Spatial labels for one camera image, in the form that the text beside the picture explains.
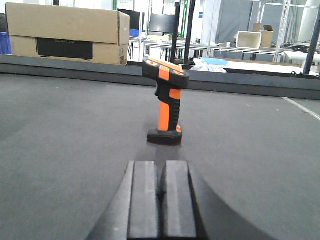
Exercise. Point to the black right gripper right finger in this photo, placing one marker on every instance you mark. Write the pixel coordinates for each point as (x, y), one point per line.
(191, 210)

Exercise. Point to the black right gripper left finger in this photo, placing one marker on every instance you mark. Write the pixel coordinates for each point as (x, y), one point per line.
(133, 212)

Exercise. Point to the orange black barcode scanner gun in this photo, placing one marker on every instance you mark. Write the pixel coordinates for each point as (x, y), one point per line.
(170, 79)

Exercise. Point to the large cardboard box with black print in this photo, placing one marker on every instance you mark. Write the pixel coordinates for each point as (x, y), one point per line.
(68, 33)

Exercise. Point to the small open cardboard box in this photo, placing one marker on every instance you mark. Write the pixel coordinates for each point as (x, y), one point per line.
(267, 34)

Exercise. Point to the crumpled clear plastic bag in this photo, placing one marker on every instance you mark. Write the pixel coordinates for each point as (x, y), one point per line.
(204, 67)

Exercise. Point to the blue tray on table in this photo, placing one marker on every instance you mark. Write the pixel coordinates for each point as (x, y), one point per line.
(214, 61)

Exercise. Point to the white plastic bin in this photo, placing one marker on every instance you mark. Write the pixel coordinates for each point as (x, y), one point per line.
(248, 40)

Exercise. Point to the black computer monitor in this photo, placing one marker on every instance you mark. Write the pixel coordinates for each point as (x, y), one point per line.
(162, 23)

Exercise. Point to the black vertical pole left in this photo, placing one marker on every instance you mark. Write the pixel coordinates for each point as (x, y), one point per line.
(177, 5)

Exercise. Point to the black vertical pole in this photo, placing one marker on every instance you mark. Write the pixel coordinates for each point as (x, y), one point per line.
(189, 31)
(177, 5)

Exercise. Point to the black vertical pole right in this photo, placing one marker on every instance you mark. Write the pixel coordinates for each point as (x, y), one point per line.
(189, 31)

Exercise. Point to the blue plastic crate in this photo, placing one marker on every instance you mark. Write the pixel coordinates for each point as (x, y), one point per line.
(5, 44)

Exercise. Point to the dark raised table edge rail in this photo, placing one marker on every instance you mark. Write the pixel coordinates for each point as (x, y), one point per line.
(250, 82)

